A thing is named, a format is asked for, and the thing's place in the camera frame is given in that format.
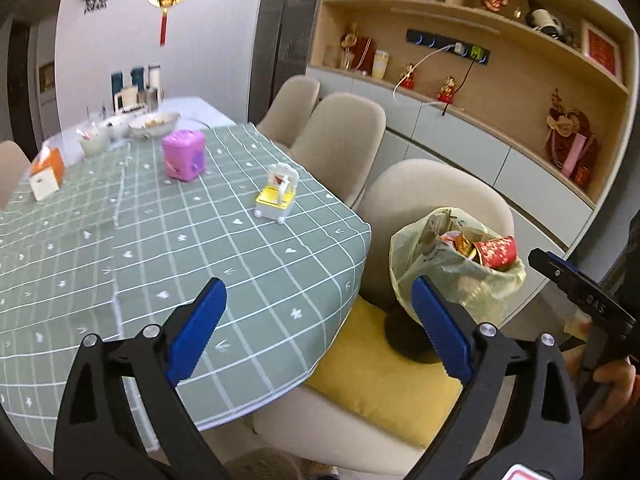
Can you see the green checked tablecloth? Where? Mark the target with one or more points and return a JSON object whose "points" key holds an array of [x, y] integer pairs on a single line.
{"points": [[225, 240]]}

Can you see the yellow white toy container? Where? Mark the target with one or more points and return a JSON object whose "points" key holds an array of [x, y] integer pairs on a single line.
{"points": [[272, 200]]}

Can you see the red picture frame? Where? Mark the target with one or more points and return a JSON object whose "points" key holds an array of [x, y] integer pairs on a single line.
{"points": [[600, 50]]}

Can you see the drinking glass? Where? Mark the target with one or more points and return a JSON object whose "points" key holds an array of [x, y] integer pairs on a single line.
{"points": [[96, 117]]}

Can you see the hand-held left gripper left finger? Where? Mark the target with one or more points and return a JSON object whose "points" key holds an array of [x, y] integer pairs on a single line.
{"points": [[195, 330]]}

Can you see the green charger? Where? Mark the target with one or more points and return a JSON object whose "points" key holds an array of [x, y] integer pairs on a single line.
{"points": [[476, 52]]}

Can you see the orange white tissue box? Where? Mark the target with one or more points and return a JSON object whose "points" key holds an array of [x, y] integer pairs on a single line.
{"points": [[45, 180]]}

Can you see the small red figurine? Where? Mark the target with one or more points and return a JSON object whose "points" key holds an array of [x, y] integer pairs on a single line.
{"points": [[446, 91], [408, 77]]}

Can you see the small red cup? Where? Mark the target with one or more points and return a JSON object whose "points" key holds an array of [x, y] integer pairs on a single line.
{"points": [[581, 177]]}

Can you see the person's right hand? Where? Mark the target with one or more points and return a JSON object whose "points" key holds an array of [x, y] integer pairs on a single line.
{"points": [[615, 385]]}

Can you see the yellow plastic trash bag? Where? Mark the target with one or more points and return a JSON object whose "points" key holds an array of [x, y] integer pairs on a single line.
{"points": [[460, 285]]}

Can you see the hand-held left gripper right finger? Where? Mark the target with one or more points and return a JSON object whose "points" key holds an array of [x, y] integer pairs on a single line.
{"points": [[442, 330]]}

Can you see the pink toy bin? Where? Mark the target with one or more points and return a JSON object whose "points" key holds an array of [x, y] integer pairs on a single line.
{"points": [[182, 155]]}

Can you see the wooden shelf cabinet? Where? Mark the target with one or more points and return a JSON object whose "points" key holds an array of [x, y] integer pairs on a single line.
{"points": [[475, 135]]}

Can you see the large white snack bowl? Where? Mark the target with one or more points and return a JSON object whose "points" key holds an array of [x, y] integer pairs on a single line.
{"points": [[152, 127]]}

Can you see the bowl with dark food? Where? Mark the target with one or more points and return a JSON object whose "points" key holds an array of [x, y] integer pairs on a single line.
{"points": [[134, 110]]}

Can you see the black trash bin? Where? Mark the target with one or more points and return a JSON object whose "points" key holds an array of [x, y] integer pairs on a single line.
{"points": [[405, 340]]}

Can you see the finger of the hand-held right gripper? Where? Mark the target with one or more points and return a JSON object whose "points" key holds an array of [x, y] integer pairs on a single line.
{"points": [[547, 270], [562, 260]]}

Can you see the clear glass cup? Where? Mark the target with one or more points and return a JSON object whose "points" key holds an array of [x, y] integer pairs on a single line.
{"points": [[331, 56]]}

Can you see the dark blue thermos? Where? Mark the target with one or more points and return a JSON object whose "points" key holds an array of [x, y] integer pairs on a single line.
{"points": [[137, 79]]}

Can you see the yellow lidded cup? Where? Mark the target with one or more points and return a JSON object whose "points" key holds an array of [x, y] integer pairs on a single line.
{"points": [[380, 65]]}

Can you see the beige chair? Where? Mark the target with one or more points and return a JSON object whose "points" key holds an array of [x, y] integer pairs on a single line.
{"points": [[430, 185], [292, 105], [340, 145], [10, 170]]}

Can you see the red paper cup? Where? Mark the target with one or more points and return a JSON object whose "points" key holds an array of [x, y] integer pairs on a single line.
{"points": [[495, 252]]}

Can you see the white charger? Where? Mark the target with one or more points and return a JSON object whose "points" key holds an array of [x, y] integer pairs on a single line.
{"points": [[459, 49]]}

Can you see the wine bottle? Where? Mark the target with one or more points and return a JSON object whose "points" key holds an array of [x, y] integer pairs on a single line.
{"points": [[547, 22]]}

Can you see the white thermos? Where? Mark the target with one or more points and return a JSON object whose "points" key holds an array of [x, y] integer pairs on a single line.
{"points": [[153, 77]]}

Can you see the small gold ornament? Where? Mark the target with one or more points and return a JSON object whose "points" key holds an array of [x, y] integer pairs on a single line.
{"points": [[520, 5]]}

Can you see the steel cup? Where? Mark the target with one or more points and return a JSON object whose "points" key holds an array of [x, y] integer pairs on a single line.
{"points": [[148, 99]]}

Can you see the brown fuzzy cloth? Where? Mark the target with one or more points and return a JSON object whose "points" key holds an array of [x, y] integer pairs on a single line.
{"points": [[270, 465]]}

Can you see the red flower gift box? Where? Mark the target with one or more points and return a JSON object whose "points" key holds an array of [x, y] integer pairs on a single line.
{"points": [[362, 55]]}

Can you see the yellow seat cushion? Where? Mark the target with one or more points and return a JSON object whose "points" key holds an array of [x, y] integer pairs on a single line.
{"points": [[370, 385]]}

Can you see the small white bowl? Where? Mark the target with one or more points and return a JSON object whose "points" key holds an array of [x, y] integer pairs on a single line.
{"points": [[94, 146]]}

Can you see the black power strip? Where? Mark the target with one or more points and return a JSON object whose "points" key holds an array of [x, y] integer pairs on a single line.
{"points": [[425, 40]]}

